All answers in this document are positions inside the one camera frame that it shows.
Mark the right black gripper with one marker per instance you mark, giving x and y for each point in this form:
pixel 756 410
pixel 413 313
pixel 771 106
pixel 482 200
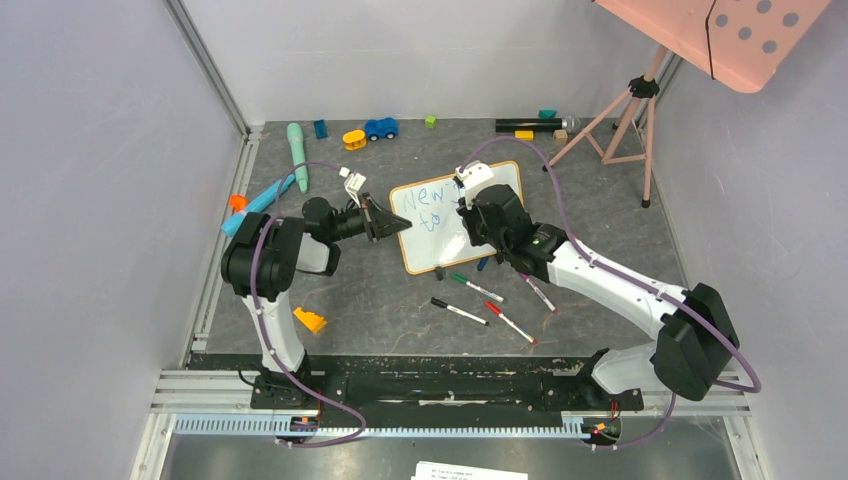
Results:
pixel 474 216

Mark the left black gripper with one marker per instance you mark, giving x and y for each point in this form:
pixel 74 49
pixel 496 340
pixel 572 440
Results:
pixel 383 223

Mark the white whiteboard wooden frame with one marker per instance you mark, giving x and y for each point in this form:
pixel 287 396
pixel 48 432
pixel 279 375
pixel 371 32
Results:
pixel 437 237

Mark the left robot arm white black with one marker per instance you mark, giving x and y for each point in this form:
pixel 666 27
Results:
pixel 266 253

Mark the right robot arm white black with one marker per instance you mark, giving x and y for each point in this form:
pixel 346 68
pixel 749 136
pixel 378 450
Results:
pixel 691 334

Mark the purple capped marker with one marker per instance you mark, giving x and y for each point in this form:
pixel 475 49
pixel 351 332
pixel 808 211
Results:
pixel 539 293

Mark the green capped marker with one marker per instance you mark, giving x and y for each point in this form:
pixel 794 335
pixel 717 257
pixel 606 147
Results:
pixel 490 294

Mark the yellow oval toy brick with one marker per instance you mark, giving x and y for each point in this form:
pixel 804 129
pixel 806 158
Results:
pixel 354 139

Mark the yellow flat brick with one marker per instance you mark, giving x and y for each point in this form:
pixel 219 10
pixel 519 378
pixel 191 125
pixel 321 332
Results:
pixel 526 135

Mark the red capped marker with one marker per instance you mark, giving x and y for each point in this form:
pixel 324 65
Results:
pixel 499 313

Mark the black capped marker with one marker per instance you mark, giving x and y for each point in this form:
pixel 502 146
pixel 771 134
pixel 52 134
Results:
pixel 449 307

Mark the blue toy car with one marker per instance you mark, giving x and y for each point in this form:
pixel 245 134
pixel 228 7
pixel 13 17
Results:
pixel 385 128

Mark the black cylinder tube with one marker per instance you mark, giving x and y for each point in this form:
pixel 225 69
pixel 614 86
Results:
pixel 530 124

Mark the beige wooden cube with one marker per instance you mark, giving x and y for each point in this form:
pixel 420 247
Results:
pixel 560 137

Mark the dark blue brick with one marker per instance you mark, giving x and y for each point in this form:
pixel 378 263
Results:
pixel 320 129

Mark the clear round cap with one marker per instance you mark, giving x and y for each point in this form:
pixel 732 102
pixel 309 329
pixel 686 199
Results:
pixel 571 123

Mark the orange wedge block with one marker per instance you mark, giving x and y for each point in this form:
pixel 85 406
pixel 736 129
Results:
pixel 313 322

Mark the mint green toy crayon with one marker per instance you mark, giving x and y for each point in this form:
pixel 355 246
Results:
pixel 295 138

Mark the small orange block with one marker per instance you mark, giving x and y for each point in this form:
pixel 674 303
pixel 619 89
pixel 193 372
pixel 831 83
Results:
pixel 237 202

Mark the light blue toy crayon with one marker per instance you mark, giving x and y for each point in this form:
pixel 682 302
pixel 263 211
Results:
pixel 257 205

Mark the white paper sheet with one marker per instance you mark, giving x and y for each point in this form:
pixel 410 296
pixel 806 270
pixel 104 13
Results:
pixel 440 471

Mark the pink music stand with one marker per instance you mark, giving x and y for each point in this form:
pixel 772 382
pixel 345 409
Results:
pixel 739 44

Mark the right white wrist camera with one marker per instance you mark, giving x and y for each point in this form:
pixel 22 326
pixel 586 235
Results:
pixel 473 178

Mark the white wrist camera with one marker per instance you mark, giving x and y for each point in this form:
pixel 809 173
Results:
pixel 353 182
pixel 473 178

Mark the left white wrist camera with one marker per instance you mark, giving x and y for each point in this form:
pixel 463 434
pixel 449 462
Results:
pixel 353 182

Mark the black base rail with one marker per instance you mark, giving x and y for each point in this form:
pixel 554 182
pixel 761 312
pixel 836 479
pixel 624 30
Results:
pixel 427 392

